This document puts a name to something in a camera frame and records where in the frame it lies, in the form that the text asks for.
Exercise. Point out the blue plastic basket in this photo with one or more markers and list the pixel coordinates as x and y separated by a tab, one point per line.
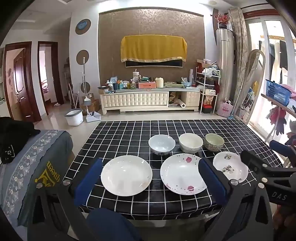
277	91

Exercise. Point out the plain white plate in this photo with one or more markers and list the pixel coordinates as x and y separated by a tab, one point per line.
126	175

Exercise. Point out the white paper roll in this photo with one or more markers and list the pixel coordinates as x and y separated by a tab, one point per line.
182	103

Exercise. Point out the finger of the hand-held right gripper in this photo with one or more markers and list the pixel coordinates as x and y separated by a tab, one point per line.
277	145
252	160

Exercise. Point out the white dustpan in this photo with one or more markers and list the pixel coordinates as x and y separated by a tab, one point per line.
93	116

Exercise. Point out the chair with grey embroidered cover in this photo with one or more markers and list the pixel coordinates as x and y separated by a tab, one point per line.
27	166

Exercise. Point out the white metal shelf rack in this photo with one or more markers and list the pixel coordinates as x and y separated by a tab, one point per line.
207	90

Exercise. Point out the cream white bowl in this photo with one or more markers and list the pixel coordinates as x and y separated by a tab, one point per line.
190	141

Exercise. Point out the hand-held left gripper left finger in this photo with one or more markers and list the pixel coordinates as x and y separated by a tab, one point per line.
89	183

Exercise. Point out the brown door frame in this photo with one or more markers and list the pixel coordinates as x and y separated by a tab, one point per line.
55	76

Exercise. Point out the arched floor mirror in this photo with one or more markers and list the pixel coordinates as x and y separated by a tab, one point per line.
251	88

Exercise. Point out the yellow television dust cover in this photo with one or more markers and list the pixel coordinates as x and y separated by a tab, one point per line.
152	47

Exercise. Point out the black checked tablecloth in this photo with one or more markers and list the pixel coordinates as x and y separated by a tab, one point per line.
129	132

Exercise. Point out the cardboard box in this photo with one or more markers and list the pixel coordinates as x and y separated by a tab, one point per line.
92	105

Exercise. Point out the cream lidded jar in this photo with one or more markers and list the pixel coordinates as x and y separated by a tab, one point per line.
159	82

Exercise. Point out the cream tufted television cabinet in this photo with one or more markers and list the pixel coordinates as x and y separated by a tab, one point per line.
138	98

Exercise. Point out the brown round wall disc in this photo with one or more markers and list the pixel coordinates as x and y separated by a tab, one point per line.
82	56
84	87

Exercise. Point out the white mop bucket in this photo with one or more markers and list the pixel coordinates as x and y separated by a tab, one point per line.
73	117

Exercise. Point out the patterned ceramic bowl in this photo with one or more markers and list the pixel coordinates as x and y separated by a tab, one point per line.
214	141

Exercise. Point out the pink tote bag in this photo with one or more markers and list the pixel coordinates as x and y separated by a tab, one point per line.
225	109

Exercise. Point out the vase with red flowers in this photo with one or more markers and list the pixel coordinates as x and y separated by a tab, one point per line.
222	19

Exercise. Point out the brown wooden door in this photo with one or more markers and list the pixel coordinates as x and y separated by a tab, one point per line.
20	81

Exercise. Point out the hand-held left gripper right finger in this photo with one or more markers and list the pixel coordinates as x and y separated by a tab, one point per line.
212	183

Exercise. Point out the black garment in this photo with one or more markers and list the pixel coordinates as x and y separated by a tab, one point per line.
13	134

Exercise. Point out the white plate with pink petals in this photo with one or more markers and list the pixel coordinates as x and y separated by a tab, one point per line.
180	171

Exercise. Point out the dark blue cloth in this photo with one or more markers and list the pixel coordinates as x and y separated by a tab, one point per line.
108	223

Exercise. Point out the blue round wall clock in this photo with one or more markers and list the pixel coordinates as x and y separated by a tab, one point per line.
82	25

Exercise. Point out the bluish white bowl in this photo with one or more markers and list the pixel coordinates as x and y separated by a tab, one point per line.
161	143

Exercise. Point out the standing air conditioner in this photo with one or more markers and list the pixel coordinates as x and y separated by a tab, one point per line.
224	69

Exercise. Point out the pink storage box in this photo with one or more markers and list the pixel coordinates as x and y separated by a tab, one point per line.
147	85

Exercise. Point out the small white floral plate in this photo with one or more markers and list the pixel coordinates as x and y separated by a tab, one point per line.
231	165

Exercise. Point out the patterned beige curtain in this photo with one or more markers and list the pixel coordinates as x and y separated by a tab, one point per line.
239	46

